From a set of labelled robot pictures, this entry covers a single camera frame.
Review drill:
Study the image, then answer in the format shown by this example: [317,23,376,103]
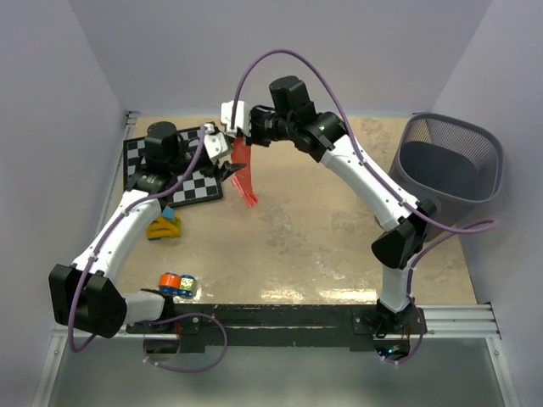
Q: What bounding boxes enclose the black white chessboard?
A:
[122,127,223,209]

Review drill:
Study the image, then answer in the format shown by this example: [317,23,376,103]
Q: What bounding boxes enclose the purple cable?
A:
[232,49,496,365]
[67,124,228,374]

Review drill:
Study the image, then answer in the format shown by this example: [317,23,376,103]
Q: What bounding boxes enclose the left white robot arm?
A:
[48,121,240,338]

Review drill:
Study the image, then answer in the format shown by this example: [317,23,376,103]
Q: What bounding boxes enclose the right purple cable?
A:
[232,49,496,365]

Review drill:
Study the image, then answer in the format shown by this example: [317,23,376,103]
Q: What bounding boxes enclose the grey mesh trash bin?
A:
[388,113,503,229]

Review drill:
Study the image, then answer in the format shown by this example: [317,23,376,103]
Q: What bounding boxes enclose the orange tape roll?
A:
[158,273,182,295]

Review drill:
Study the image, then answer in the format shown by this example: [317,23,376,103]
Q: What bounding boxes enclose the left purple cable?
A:
[67,124,228,374]

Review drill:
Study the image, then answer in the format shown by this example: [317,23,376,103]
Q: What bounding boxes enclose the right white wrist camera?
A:
[220,101,251,137]

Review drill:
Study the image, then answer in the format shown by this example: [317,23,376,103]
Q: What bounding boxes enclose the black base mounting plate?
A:
[126,304,428,356]

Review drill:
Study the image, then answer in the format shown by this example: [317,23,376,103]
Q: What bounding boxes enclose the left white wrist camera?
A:
[204,122,232,164]

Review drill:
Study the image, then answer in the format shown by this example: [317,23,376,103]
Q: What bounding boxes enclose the red plastic trash bag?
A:
[231,138,259,208]

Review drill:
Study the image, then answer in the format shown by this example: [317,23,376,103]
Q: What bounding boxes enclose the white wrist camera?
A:
[220,101,251,137]
[204,122,232,164]

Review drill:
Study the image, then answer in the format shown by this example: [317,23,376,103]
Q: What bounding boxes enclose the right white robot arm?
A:
[228,75,436,336]

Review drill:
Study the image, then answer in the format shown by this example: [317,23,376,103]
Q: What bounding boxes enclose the yellow blue toy blocks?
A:
[146,206,182,241]

